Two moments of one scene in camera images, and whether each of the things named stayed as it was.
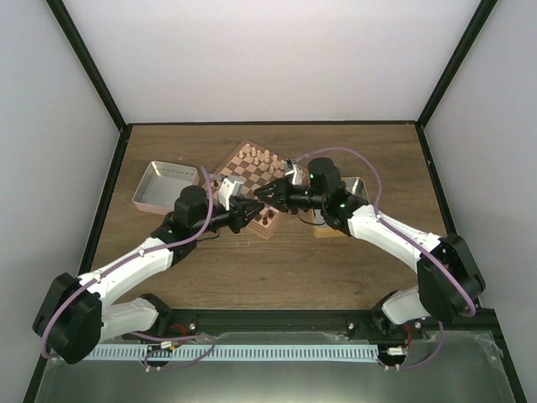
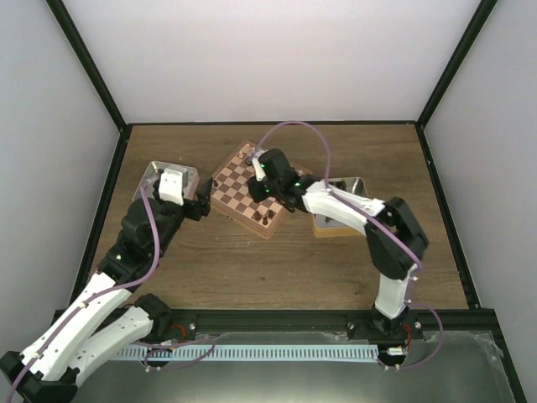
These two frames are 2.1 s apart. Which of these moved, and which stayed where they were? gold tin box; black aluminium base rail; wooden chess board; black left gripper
Moved: black left gripper
Stayed: gold tin box; black aluminium base rail; wooden chess board
